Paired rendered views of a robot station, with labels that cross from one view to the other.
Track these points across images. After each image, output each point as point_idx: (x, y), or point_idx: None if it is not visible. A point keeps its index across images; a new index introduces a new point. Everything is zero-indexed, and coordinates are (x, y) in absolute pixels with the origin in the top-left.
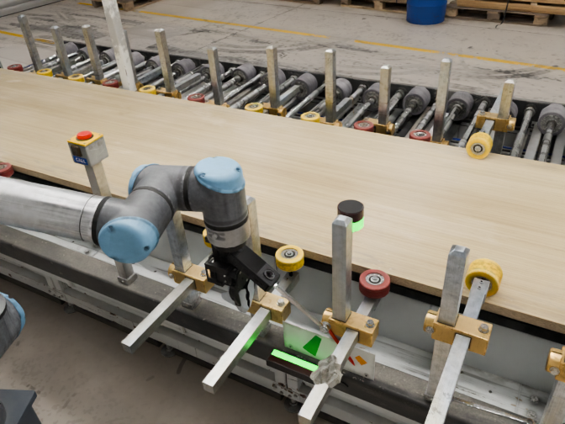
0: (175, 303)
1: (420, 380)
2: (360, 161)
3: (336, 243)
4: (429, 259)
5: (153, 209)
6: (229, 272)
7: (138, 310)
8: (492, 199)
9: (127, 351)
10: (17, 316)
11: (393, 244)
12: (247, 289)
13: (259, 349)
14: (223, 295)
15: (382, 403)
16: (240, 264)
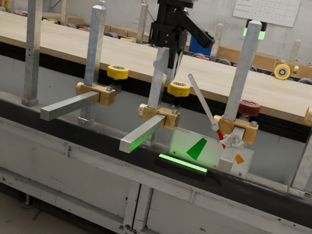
0: (85, 101)
1: (280, 184)
2: (208, 67)
3: (248, 42)
4: (279, 103)
5: None
6: (174, 30)
7: (28, 137)
8: (301, 92)
9: (43, 118)
10: None
11: (250, 94)
12: (178, 59)
13: (144, 157)
14: (155, 62)
15: (250, 200)
16: (188, 21)
